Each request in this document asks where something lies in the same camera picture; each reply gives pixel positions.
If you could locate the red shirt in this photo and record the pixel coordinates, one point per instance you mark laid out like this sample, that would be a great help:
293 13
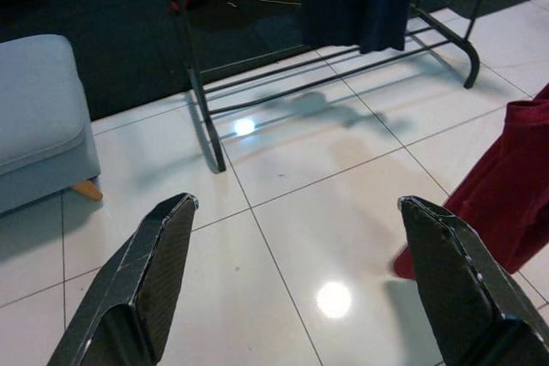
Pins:
506 177

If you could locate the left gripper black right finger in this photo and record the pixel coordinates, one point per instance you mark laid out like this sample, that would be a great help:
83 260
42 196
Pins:
454 297

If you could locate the grey ottoman wooden feet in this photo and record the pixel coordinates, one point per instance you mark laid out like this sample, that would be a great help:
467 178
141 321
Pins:
34 104

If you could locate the navy t-shirt gold print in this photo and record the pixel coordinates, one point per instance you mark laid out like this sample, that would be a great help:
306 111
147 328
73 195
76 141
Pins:
351 6

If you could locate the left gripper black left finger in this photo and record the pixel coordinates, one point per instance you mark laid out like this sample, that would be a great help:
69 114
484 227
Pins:
137 289

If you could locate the black metal clothes rack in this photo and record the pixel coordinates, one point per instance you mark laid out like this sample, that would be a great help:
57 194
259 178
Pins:
215 154

